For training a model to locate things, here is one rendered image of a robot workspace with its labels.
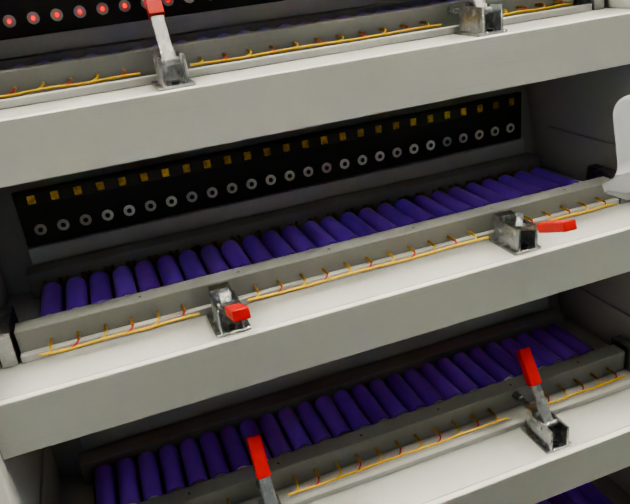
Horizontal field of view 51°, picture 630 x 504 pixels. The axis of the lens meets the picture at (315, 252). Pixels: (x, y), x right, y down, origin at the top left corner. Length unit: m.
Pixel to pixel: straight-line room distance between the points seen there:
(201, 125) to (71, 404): 0.22
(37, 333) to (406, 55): 0.36
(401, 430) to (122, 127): 0.37
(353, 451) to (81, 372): 0.26
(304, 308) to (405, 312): 0.08
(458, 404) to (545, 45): 0.34
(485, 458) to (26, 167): 0.46
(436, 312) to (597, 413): 0.22
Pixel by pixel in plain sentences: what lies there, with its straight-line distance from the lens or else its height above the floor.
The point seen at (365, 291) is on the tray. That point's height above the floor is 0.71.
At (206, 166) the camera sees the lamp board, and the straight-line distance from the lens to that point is 0.65.
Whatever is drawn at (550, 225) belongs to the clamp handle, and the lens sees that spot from 0.56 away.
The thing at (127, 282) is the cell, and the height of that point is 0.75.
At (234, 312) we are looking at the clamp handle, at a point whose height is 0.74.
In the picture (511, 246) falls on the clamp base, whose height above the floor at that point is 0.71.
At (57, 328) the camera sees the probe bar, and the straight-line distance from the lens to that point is 0.55.
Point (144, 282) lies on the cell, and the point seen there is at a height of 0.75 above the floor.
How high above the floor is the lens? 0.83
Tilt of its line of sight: 8 degrees down
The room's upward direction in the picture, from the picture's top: 12 degrees counter-clockwise
